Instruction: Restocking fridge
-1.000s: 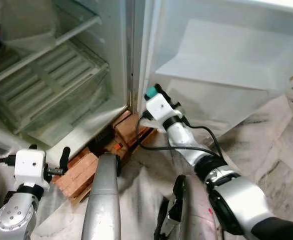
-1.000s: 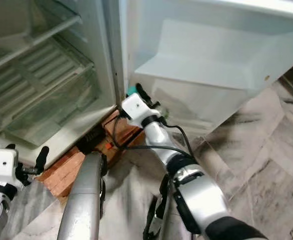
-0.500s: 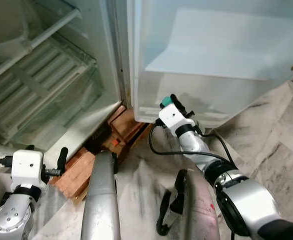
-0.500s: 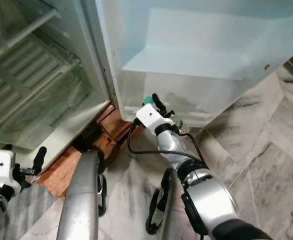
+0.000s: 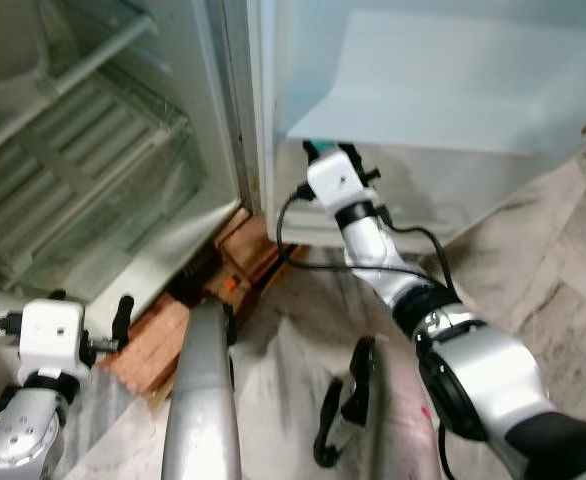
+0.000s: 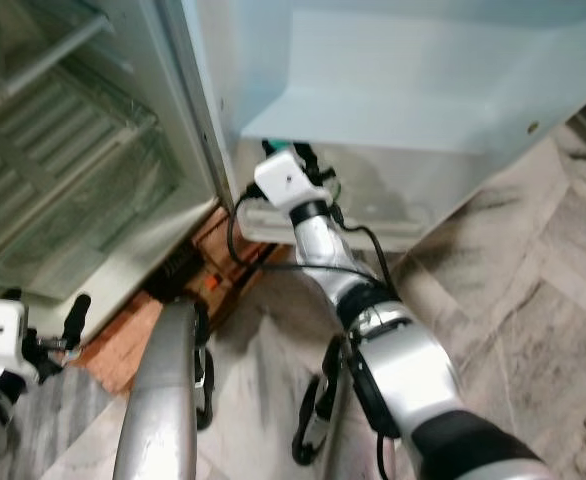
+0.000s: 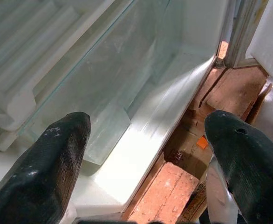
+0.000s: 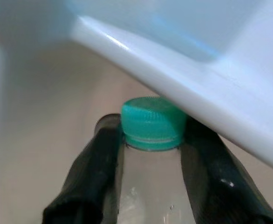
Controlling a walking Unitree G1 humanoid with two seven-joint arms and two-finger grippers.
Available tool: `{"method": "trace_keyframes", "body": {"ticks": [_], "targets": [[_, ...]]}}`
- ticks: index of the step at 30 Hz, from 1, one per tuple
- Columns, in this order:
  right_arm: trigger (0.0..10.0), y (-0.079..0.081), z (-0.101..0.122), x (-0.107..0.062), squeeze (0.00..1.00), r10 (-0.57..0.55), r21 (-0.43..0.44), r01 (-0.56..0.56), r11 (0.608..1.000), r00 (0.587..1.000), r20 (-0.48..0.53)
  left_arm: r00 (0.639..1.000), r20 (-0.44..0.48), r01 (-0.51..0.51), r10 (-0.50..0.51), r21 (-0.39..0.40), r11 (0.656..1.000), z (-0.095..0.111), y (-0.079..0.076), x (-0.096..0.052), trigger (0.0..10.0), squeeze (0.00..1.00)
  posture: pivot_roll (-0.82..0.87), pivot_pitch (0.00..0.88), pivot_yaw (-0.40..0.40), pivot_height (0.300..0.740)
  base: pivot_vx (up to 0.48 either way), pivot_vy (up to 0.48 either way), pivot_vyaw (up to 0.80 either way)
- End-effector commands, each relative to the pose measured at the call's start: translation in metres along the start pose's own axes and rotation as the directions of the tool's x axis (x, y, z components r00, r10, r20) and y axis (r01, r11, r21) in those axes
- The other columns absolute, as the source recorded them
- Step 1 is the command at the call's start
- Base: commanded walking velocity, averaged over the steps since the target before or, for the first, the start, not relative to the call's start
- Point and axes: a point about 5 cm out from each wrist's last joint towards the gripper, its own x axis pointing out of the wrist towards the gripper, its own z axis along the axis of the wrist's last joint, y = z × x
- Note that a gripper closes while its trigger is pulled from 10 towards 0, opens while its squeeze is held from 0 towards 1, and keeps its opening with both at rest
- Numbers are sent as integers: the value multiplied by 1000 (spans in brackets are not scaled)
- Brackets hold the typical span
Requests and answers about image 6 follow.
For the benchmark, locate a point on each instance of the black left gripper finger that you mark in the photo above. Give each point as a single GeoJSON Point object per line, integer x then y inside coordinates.
{"type": "Point", "coordinates": [77, 320]}
{"type": "Point", "coordinates": [13, 294]}

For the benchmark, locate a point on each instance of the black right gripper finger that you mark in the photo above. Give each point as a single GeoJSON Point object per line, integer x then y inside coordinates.
{"type": "Point", "coordinates": [265, 147]}

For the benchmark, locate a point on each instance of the teal green small object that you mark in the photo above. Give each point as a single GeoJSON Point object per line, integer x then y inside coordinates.
{"type": "Point", "coordinates": [278, 147]}

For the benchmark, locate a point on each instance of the silver fridge door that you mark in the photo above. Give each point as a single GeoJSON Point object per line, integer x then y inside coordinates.
{"type": "Point", "coordinates": [433, 190]}

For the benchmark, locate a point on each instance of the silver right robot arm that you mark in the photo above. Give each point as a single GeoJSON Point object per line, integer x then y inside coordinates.
{"type": "Point", "coordinates": [418, 380]}

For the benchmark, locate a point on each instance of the orange brick platform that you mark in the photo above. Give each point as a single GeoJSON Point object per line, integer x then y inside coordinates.
{"type": "Point", "coordinates": [118, 350]}

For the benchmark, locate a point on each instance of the silver left robot leg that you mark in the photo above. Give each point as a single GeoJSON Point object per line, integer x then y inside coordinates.
{"type": "Point", "coordinates": [161, 400]}

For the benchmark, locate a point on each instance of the white freezer tray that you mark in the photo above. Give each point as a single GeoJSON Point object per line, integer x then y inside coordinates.
{"type": "Point", "coordinates": [38, 65]}

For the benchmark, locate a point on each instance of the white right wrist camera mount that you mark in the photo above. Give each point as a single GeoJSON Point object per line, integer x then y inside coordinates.
{"type": "Point", "coordinates": [283, 178]}

